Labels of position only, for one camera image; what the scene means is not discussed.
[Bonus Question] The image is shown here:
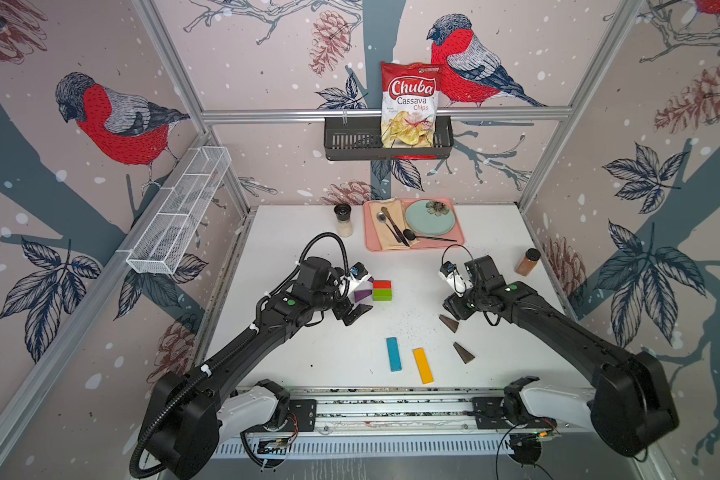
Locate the purple triangle block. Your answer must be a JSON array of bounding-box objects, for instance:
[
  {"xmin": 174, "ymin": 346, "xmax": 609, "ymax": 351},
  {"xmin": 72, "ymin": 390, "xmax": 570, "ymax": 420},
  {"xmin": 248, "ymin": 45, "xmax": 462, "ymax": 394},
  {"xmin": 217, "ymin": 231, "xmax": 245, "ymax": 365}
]
[{"xmin": 353, "ymin": 289, "xmax": 373, "ymax": 302}]

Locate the brown triangle block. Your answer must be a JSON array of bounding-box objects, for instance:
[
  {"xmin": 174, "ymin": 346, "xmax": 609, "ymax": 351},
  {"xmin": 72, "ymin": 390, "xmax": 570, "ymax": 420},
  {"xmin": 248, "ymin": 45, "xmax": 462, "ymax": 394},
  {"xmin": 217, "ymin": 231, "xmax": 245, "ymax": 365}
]
[
  {"xmin": 439, "ymin": 315, "xmax": 459, "ymax": 333},
  {"xmin": 453, "ymin": 342, "xmax": 475, "ymax": 364}
]

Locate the green rectangular block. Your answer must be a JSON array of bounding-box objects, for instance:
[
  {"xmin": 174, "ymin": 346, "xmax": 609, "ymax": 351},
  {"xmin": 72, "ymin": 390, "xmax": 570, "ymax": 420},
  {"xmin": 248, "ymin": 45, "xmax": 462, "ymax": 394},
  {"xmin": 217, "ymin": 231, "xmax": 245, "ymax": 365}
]
[{"xmin": 373, "ymin": 289, "xmax": 393, "ymax": 302}]

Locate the teal long block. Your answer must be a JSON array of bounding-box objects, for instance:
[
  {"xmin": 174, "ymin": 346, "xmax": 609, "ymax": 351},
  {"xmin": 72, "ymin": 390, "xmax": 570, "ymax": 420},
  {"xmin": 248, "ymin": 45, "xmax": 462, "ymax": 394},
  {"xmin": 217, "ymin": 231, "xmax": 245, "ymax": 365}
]
[{"xmin": 386, "ymin": 337, "xmax": 402, "ymax": 372}]

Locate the yellow long block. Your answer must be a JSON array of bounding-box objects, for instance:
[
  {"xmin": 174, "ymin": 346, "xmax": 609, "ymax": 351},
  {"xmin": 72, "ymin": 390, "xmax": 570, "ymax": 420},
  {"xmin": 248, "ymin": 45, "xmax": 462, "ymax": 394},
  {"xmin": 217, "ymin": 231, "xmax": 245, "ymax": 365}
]
[{"xmin": 412, "ymin": 348, "xmax": 434, "ymax": 385}]

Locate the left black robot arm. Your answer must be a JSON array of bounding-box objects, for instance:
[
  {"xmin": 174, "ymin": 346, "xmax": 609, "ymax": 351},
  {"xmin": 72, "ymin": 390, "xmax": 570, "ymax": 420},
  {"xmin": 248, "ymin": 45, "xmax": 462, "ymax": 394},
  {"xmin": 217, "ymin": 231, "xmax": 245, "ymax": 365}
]
[{"xmin": 129, "ymin": 249, "xmax": 370, "ymax": 479}]

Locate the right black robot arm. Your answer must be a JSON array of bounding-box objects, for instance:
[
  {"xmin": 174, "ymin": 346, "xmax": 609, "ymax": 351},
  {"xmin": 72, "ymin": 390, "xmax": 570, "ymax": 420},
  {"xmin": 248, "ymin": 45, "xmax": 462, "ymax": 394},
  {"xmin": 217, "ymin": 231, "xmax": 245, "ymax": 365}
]
[{"xmin": 439, "ymin": 256, "xmax": 680, "ymax": 457}]

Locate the brown spice bottle black cap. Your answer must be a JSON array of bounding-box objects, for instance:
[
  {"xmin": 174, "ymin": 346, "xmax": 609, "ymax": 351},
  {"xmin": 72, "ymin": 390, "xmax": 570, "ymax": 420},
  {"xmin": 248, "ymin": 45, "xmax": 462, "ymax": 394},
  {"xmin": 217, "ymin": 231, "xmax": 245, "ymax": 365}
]
[{"xmin": 515, "ymin": 248, "xmax": 541, "ymax": 276}]

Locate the glass salt grinder black cap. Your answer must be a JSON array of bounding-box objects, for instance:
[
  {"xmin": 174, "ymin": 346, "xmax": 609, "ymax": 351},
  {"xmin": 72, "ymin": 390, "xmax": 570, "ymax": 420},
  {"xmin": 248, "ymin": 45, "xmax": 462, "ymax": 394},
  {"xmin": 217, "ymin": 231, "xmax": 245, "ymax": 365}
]
[{"xmin": 334, "ymin": 203, "xmax": 354, "ymax": 238}]

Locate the mint green flower plate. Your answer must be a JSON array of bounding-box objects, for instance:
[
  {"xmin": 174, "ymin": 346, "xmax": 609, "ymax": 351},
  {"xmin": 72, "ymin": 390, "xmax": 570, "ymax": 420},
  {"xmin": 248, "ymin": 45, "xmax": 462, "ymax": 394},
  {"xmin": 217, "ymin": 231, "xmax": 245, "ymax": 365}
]
[{"xmin": 405, "ymin": 200, "xmax": 456, "ymax": 236}]

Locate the silver teaspoon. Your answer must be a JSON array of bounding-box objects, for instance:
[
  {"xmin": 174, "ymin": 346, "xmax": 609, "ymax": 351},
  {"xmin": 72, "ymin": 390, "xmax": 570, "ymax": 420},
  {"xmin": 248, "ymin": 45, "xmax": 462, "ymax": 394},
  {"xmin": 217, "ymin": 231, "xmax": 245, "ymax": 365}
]
[{"xmin": 376, "ymin": 212, "xmax": 401, "ymax": 243}]

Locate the black long spoon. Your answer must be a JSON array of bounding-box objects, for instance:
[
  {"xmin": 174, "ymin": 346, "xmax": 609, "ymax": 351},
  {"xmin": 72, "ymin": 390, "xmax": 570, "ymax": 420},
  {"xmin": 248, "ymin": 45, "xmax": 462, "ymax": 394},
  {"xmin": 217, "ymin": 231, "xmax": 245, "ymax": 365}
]
[{"xmin": 403, "ymin": 229, "xmax": 456, "ymax": 243}]

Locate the iridescent butter knife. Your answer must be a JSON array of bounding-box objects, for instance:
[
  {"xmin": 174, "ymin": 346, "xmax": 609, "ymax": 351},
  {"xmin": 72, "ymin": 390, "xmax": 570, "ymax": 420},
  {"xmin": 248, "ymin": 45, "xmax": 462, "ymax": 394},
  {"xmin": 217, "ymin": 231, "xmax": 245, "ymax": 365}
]
[{"xmin": 381, "ymin": 207, "xmax": 410, "ymax": 247}]

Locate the pink plastic tray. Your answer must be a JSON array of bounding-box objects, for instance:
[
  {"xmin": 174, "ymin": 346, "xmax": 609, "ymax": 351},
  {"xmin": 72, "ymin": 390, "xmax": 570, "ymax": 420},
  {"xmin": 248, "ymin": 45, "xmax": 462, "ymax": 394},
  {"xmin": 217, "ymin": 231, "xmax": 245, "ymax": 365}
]
[{"xmin": 362, "ymin": 198, "xmax": 465, "ymax": 252}]

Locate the Chuba cassava chips bag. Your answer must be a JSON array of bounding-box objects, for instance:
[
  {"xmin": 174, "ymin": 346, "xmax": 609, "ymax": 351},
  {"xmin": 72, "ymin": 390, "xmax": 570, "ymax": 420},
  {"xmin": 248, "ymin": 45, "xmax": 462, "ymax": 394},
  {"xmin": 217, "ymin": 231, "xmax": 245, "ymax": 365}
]
[{"xmin": 380, "ymin": 62, "xmax": 442, "ymax": 148}]

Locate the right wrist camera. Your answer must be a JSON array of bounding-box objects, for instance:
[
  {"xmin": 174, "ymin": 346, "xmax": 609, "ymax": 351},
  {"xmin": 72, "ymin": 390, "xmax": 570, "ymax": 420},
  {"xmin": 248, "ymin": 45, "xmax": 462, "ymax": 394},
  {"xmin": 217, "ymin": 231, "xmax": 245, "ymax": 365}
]
[{"xmin": 438, "ymin": 261, "xmax": 472, "ymax": 297}]

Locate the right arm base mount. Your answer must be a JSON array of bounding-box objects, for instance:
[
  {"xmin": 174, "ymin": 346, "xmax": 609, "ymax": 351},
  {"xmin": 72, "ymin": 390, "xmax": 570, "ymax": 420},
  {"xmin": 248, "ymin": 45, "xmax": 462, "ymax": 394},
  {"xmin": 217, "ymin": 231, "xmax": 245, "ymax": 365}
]
[{"xmin": 471, "ymin": 396, "xmax": 514, "ymax": 430}]

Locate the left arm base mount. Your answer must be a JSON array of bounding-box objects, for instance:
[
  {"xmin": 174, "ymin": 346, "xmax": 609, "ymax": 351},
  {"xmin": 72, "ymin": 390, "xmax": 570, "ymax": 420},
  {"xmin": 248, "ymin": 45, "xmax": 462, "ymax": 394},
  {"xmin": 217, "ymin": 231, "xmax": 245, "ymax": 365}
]
[{"xmin": 263, "ymin": 399, "xmax": 317, "ymax": 434}]

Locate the black wire wall basket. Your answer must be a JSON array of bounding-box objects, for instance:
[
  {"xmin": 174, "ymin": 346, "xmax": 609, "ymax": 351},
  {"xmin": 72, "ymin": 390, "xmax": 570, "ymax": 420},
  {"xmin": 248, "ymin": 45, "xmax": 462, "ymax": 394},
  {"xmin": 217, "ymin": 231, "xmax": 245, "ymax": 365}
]
[{"xmin": 323, "ymin": 115, "xmax": 455, "ymax": 161}]

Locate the white wire wall basket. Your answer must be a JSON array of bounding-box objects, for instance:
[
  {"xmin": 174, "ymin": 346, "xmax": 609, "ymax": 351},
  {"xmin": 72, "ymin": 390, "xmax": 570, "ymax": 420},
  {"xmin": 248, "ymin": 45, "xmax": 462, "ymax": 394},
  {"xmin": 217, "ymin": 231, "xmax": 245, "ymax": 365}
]
[{"xmin": 126, "ymin": 146, "xmax": 231, "ymax": 275}]

